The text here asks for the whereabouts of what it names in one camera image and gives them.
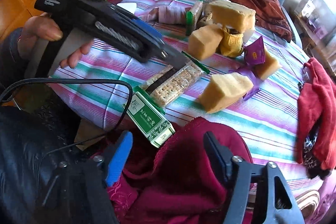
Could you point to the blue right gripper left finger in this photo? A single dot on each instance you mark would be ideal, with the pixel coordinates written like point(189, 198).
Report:
point(116, 156)

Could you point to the wooden desk with clutter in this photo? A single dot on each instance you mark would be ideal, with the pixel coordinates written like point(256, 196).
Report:
point(315, 27)

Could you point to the yellow sponge block front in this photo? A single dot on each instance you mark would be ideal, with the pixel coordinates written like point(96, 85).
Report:
point(223, 91)

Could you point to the magenta fleece garment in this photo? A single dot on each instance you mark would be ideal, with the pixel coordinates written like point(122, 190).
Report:
point(174, 183)

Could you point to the pink sock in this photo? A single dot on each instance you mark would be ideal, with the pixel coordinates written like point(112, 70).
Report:
point(166, 15)

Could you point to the striped bed sheet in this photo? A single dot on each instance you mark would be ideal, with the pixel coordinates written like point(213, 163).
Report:
point(267, 122)

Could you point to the yellow sock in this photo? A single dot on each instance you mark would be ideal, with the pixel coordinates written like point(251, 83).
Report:
point(231, 44)

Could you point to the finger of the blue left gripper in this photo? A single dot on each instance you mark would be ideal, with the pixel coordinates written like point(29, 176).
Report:
point(146, 30)

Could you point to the large yellow sponge block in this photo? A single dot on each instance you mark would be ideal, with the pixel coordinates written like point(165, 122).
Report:
point(232, 15)

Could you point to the white sponge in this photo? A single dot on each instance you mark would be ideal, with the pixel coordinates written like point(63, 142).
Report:
point(130, 7)

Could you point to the red cloth garment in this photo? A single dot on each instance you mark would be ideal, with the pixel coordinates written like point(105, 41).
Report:
point(316, 121)

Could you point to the green white patterned box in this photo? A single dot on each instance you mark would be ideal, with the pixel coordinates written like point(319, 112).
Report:
point(153, 125)

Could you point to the person's left hand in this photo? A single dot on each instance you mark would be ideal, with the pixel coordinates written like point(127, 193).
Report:
point(43, 27)

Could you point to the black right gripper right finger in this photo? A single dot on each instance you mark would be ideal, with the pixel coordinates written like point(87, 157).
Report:
point(220, 158)

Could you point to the clear cracker pack green ends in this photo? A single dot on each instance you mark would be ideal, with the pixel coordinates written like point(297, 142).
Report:
point(170, 83)

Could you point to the black leather jacket sleeve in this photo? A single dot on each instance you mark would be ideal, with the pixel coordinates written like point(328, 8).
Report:
point(26, 138)

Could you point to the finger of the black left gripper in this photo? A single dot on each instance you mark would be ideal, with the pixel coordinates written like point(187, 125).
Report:
point(172, 56)

